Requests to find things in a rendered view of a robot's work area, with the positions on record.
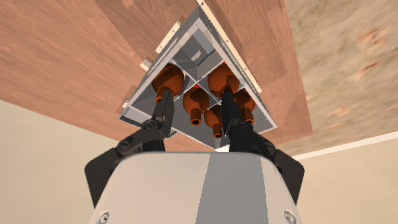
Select dark grey box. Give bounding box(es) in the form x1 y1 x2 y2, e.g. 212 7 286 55
126 4 272 150

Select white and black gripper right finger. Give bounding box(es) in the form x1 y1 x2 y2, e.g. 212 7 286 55
220 92 305 205

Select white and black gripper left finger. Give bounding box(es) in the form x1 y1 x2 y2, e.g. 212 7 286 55
84 90 175 210

